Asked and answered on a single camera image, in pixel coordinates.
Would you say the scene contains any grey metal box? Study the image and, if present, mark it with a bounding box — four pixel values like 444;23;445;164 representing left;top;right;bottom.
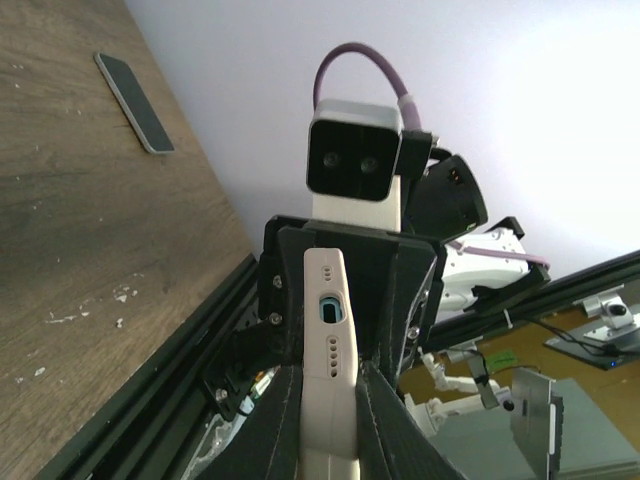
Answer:
510;369;564;479

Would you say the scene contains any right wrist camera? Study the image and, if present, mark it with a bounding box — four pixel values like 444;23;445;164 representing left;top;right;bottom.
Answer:
306;99;434;232

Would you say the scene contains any white phone case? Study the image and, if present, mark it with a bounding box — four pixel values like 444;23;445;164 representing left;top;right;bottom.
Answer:
298;248;360;479

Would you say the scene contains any white black phone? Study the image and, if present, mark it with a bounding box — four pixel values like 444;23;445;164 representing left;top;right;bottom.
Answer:
94;53;175;155

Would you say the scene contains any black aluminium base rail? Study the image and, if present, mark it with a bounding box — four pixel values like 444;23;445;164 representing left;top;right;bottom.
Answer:
34;250;639;479

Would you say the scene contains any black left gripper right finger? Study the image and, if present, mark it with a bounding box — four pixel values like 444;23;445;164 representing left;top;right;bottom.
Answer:
355;361;465;480

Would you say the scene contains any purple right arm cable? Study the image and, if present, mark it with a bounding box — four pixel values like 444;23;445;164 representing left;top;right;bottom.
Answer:
313;42;551;271

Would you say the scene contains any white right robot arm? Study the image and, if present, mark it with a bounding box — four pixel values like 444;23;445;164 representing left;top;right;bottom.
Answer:
203;156;549;419

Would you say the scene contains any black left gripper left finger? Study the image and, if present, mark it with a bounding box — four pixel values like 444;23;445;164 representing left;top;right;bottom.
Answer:
198;366;303;480

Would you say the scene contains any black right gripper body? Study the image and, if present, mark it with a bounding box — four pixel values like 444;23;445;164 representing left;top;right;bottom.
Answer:
202;216;444;420

